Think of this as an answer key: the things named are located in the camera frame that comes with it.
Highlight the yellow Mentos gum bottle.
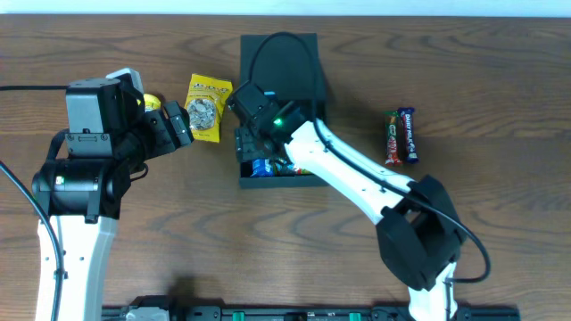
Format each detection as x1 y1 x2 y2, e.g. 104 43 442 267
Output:
143 94 161 112

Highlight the yellow seed snack bag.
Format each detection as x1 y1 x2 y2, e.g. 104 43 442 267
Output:
185 74 233 143

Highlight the blue Oreo cookie pack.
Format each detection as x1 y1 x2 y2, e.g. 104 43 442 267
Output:
251 159 275 177

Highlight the Haribo gummy candy bag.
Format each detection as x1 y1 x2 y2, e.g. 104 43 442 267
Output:
274 162 311 177

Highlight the dark green box with lid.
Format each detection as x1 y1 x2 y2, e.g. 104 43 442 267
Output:
238 32 327 189

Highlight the red KitKat bar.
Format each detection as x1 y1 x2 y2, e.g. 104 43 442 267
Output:
385 111 402 166

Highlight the purple Dairy Milk bar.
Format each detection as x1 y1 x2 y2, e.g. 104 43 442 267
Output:
398 107 419 164

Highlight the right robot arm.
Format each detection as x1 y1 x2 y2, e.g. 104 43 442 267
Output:
227 82 466 320

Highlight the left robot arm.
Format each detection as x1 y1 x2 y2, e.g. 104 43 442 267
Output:
32 75 193 320

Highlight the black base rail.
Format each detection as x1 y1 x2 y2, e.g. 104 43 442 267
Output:
101 294 522 321

